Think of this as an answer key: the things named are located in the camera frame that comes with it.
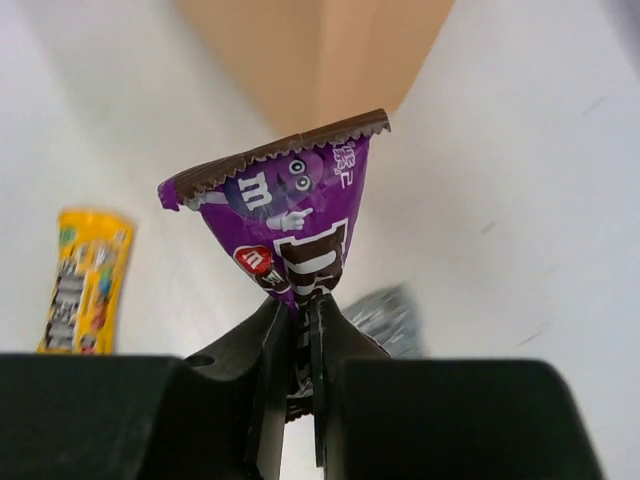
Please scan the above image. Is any silver foil snack packet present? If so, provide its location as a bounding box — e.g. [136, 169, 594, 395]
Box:
[343, 284, 427, 359]

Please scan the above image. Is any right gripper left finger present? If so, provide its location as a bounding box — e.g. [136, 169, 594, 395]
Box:
[1, 300, 290, 479]

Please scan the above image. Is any brown paper bag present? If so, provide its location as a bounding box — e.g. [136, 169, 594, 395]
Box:
[175, 0, 453, 135]

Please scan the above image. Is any yellow M&M's packet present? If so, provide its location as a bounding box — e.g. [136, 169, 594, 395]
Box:
[36, 208, 135, 355]

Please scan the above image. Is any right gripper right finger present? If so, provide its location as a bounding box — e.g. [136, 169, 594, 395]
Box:
[312, 295, 604, 479]

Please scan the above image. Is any brown M&M's packet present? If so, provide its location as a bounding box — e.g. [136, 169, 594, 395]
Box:
[157, 109, 391, 421]

